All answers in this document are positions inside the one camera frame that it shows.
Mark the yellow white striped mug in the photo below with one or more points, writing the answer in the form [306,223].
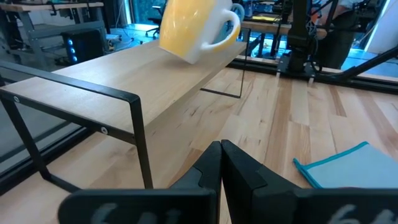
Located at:
[186,28]

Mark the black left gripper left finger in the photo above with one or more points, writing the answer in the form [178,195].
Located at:
[199,186]

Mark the person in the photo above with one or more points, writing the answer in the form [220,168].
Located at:
[339,46]

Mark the teal folded microfibre cloth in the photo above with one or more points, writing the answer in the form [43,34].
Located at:
[357,169]

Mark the black office chair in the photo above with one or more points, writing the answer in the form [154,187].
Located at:
[155,21]

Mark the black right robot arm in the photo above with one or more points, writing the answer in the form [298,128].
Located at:
[298,31]

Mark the wooden desk grey legs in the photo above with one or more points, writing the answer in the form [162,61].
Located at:
[46,6]

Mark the wooden shelf black metal frame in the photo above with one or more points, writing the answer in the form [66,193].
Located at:
[140,74]

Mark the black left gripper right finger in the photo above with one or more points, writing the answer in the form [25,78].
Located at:
[248,186]

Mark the black computer tower blue lights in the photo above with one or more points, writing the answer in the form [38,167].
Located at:
[87,43]

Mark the black aluminium table frame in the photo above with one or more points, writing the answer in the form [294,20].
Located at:
[367,67]

